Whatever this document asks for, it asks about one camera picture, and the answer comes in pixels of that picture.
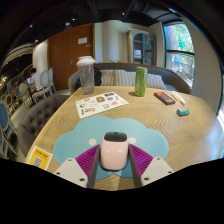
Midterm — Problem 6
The pink computer mouse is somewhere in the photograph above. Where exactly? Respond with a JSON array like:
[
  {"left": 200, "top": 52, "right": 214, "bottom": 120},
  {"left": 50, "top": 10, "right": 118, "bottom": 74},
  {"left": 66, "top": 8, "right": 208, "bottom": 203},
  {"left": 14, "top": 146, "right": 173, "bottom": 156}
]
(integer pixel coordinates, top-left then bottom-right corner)
[{"left": 99, "top": 131, "right": 130, "bottom": 172}]

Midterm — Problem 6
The arched glass-door cabinet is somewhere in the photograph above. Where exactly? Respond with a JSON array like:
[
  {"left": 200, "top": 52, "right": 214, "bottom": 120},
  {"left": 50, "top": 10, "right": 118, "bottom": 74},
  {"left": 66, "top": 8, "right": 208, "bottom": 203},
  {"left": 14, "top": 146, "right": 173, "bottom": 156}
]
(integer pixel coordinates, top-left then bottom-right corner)
[{"left": 125, "top": 28, "right": 156, "bottom": 66}]

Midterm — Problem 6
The grey tufted bench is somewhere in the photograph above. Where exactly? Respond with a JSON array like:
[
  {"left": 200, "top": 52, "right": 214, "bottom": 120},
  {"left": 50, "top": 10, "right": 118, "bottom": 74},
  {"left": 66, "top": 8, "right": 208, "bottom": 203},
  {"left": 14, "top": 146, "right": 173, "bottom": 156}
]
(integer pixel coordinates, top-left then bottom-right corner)
[{"left": 16, "top": 94, "right": 73, "bottom": 158}]

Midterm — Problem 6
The wide striped cushion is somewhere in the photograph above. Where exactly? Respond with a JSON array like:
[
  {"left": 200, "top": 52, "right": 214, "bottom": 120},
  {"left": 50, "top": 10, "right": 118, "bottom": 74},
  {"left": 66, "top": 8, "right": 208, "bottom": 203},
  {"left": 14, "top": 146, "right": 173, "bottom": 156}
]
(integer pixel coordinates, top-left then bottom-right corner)
[{"left": 99, "top": 69, "right": 138, "bottom": 88}]

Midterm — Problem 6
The green drink can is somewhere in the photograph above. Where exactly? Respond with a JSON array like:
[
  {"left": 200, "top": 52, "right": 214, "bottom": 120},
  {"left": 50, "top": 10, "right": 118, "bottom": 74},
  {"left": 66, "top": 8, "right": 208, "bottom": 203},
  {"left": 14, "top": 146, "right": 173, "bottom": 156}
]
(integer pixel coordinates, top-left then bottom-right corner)
[{"left": 134, "top": 66, "right": 149, "bottom": 98}]

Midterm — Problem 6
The group of round-backed chairs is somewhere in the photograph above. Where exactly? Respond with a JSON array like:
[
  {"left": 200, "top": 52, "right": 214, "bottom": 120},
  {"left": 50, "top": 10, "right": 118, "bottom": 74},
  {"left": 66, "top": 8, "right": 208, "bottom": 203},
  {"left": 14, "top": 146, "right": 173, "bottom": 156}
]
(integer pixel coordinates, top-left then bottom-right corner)
[{"left": 0, "top": 66, "right": 56, "bottom": 159}]

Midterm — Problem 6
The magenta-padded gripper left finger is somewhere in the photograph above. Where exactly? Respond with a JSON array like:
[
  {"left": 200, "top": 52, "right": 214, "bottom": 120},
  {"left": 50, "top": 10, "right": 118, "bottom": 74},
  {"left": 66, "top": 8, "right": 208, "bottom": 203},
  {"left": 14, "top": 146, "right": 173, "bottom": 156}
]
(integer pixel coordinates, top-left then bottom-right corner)
[{"left": 53, "top": 144, "right": 102, "bottom": 189}]

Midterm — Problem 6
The small striped cushion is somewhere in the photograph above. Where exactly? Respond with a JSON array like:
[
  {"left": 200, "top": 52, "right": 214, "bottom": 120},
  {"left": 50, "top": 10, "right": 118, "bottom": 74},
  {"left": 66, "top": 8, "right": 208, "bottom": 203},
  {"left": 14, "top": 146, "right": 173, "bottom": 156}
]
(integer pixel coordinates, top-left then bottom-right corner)
[{"left": 146, "top": 73, "right": 168, "bottom": 90}]

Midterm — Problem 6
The white sticker sheet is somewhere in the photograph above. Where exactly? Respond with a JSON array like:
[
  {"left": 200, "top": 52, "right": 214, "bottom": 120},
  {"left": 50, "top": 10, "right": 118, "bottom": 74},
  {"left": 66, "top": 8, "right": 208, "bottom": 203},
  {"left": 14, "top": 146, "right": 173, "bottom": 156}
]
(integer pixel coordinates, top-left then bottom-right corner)
[{"left": 75, "top": 91, "right": 130, "bottom": 120}]

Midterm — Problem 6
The white paper door sign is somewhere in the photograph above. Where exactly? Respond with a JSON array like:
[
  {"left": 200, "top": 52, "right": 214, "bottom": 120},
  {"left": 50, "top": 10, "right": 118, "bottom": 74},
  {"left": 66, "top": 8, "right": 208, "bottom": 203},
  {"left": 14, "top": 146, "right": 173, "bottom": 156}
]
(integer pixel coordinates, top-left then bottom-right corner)
[{"left": 77, "top": 36, "right": 89, "bottom": 45}]

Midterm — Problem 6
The clear shaker bottle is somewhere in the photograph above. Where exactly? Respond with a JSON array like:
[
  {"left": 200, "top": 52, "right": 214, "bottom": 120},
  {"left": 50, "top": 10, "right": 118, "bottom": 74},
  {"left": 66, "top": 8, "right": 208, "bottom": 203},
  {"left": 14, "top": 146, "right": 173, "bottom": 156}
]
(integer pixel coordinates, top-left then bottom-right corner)
[{"left": 76, "top": 55, "right": 97, "bottom": 96}]

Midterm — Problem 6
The black-framed window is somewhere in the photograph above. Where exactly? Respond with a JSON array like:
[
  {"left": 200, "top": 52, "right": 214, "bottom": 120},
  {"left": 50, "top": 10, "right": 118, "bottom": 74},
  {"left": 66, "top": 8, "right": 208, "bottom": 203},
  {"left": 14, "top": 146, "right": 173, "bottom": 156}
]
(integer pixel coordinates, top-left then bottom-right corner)
[{"left": 163, "top": 21, "right": 196, "bottom": 89}]

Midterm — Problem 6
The small teal pack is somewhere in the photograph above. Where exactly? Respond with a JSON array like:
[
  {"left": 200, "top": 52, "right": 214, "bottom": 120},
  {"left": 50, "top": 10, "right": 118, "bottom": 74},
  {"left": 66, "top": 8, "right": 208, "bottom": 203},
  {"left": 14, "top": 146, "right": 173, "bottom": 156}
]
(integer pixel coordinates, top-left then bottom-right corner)
[{"left": 176, "top": 107, "right": 191, "bottom": 117}]

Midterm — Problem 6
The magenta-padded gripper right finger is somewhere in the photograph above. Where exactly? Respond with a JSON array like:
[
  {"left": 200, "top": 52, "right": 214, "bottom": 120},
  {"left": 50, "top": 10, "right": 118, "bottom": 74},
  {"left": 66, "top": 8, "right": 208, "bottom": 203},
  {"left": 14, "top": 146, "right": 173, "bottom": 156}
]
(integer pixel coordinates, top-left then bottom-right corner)
[{"left": 127, "top": 143, "right": 175, "bottom": 188}]

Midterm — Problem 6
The brown wooden door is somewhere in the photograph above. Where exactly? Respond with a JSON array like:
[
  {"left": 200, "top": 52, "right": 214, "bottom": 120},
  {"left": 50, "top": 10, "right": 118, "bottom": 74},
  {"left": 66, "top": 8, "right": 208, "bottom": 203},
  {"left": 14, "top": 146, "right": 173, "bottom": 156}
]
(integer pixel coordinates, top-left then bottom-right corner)
[{"left": 47, "top": 23, "right": 96, "bottom": 92}]

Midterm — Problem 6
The yellow square sticker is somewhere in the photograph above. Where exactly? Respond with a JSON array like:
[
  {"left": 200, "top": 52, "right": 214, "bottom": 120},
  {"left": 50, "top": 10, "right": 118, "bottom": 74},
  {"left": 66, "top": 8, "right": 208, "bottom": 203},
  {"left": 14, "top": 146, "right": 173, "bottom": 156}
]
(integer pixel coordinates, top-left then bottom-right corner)
[{"left": 27, "top": 145, "right": 54, "bottom": 171}]

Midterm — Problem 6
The curved side window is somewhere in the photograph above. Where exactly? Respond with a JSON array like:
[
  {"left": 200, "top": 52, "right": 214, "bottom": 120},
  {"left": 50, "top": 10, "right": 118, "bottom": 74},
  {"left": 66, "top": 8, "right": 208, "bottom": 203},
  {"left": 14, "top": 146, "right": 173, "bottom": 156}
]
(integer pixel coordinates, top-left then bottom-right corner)
[{"left": 216, "top": 73, "right": 224, "bottom": 128}]

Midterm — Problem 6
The grey curved sofa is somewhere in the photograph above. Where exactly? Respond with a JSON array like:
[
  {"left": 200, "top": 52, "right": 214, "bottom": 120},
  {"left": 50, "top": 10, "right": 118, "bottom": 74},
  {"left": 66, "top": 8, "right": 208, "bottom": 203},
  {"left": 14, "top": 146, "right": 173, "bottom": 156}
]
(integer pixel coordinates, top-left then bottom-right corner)
[{"left": 68, "top": 62, "right": 193, "bottom": 95}]

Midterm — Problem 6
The white tube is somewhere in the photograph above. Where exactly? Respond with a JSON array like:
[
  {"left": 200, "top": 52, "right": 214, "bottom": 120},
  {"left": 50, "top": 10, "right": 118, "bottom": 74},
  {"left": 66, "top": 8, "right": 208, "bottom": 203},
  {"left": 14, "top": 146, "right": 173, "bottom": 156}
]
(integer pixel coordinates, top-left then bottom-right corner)
[{"left": 170, "top": 90, "right": 187, "bottom": 106}]

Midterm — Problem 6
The blue cloud-shaped mouse pad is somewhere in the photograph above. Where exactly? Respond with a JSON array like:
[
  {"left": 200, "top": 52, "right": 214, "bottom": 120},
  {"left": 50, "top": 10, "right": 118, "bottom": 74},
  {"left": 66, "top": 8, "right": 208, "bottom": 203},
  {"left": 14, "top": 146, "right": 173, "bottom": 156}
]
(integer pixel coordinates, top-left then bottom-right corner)
[{"left": 52, "top": 115, "right": 170, "bottom": 181}]

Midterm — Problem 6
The person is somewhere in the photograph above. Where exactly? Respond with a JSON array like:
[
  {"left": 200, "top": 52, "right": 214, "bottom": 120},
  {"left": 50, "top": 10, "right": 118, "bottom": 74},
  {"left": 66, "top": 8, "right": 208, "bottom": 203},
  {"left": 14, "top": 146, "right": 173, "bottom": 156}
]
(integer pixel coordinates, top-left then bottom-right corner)
[{"left": 28, "top": 67, "right": 39, "bottom": 91}]

